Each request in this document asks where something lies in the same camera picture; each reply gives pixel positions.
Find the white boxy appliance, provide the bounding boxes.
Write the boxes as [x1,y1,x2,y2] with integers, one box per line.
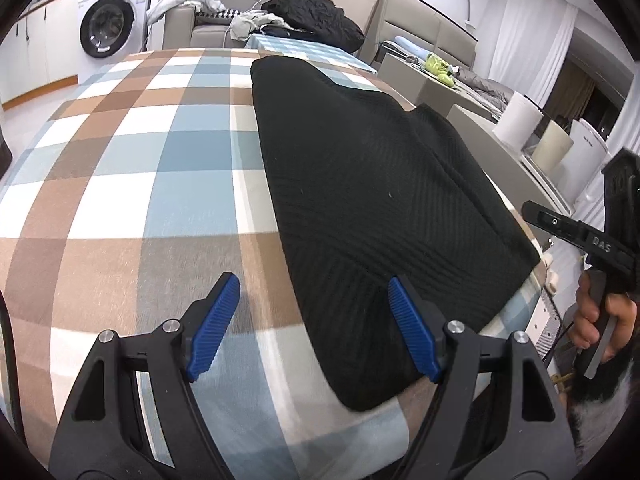
[560,119,611,201]

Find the grey bed blanket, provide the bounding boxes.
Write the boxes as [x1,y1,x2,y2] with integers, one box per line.
[452,67,516,121]

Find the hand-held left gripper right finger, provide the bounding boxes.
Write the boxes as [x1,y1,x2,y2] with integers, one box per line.
[387,275,576,480]

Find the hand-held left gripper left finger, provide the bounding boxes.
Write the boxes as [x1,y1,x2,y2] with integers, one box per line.
[49,272,242,480]

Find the teal checked cloth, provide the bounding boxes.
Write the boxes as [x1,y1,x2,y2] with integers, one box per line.
[245,32,378,76]

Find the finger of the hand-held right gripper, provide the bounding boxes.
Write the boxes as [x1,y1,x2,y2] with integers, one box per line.
[522,201,591,251]

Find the checked blanket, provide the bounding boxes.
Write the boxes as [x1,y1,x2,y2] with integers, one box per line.
[0,47,551,480]

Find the white base cabinets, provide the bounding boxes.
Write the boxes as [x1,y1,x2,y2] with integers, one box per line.
[0,0,81,111]

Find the black puffer jacket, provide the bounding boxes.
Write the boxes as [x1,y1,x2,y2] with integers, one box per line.
[261,0,366,53]

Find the green toy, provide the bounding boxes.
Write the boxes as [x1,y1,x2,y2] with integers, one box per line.
[424,55,458,86]

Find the person's right forearm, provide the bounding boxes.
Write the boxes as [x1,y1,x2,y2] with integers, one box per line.
[565,345,640,466]

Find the white curtain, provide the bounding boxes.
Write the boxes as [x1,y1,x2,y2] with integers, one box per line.
[472,0,581,106]

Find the beige cylindrical container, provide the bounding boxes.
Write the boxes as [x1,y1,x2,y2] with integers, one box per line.
[530,120,575,173]

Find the white paper roll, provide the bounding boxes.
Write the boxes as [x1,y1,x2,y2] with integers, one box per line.
[492,91,545,150]

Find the beige bed headboard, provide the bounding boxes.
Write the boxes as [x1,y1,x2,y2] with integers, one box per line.
[367,0,476,73]

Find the beige low cabinet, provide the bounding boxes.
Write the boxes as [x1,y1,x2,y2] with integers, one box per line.
[445,104,571,211]

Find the blue pillow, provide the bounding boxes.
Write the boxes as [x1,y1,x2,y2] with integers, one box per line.
[392,36,431,61]

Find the pale grey clothes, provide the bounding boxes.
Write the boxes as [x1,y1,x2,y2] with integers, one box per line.
[227,10,293,41]

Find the houndstooth cushion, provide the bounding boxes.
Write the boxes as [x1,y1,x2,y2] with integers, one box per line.
[200,7,246,23]

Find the black knit sweater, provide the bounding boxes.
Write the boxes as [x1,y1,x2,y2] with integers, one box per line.
[250,55,543,413]

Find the white washing machine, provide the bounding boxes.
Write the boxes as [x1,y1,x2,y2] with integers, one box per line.
[75,0,166,86]

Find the person's right hand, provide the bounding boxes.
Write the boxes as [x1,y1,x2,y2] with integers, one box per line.
[570,270,640,363]

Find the pale blue cloth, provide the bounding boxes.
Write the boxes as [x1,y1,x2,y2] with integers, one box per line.
[147,0,226,23]

